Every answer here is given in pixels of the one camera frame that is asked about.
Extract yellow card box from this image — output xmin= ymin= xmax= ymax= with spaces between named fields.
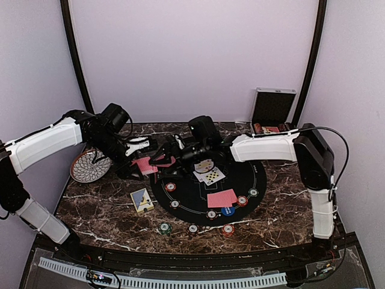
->
xmin=130 ymin=188 xmax=154 ymax=215

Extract floral ceramic plate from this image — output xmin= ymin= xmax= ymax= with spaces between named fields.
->
xmin=70 ymin=149 xmax=112 ymax=184

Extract red back card deck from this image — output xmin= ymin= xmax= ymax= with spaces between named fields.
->
xmin=132 ymin=157 xmax=158 ymax=175

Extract blue small blind button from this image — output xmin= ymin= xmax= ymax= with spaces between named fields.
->
xmin=221 ymin=207 xmax=235 ymax=217

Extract boxed card deck in case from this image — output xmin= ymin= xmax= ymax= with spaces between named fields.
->
xmin=262 ymin=126 xmax=280 ymax=134

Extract wrapped brown 100 chip roll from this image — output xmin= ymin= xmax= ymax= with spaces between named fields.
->
xmin=278 ymin=123 xmax=291 ymax=132

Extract green chips mat edge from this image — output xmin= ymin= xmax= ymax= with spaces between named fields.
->
xmin=248 ymin=188 xmax=259 ymax=197

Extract black frame post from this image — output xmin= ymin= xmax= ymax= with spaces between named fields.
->
xmin=291 ymin=0 xmax=328 ymax=127
xmin=60 ymin=0 xmax=94 ymax=114

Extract red 5 chip stack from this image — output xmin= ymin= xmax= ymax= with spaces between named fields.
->
xmin=221 ymin=224 xmax=235 ymax=237

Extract dealt card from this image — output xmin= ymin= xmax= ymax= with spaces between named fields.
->
xmin=157 ymin=156 xmax=176 ymax=167
xmin=207 ymin=189 xmax=238 ymax=208

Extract round black poker mat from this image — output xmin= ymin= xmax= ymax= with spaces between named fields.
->
xmin=150 ymin=161 xmax=267 ymax=226

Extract green chip stack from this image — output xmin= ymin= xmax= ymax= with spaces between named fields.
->
xmin=158 ymin=222 xmax=173 ymax=235

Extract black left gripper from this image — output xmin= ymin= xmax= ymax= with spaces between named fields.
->
xmin=89 ymin=131 xmax=144 ymax=180

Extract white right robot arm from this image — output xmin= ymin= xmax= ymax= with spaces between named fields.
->
xmin=149 ymin=116 xmax=337 ymax=261

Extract two of hearts card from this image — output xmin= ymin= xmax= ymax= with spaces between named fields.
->
xmin=194 ymin=160 xmax=214 ymax=173

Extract aluminium poker case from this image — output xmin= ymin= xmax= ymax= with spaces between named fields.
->
xmin=250 ymin=88 xmax=297 ymax=133

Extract red 5 chips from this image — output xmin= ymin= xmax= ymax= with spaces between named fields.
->
xmin=165 ymin=182 xmax=176 ymax=192
xmin=237 ymin=196 xmax=248 ymax=207

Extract black front table rail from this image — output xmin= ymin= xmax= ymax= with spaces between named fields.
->
xmin=29 ymin=231 xmax=362 ymax=273

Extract black orange 100 chip stack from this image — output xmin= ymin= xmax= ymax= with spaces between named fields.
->
xmin=187 ymin=224 xmax=199 ymax=235

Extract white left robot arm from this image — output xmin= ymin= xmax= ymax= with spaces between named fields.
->
xmin=1 ymin=104 xmax=158 ymax=263

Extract face up spades card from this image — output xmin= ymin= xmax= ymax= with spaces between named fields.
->
xmin=202 ymin=167 xmax=226 ymax=185

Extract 100 chips mat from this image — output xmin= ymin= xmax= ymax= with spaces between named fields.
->
xmin=170 ymin=200 xmax=180 ymax=210

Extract black frame post left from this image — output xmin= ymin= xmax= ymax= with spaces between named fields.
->
xmin=60 ymin=0 xmax=94 ymax=114

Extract black frame post right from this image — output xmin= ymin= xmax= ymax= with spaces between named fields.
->
xmin=291 ymin=0 xmax=328 ymax=127

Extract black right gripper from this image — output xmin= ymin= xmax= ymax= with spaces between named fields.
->
xmin=149 ymin=141 xmax=209 ymax=179

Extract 100 chips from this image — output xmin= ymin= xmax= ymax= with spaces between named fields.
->
xmin=206 ymin=210 xmax=218 ymax=220

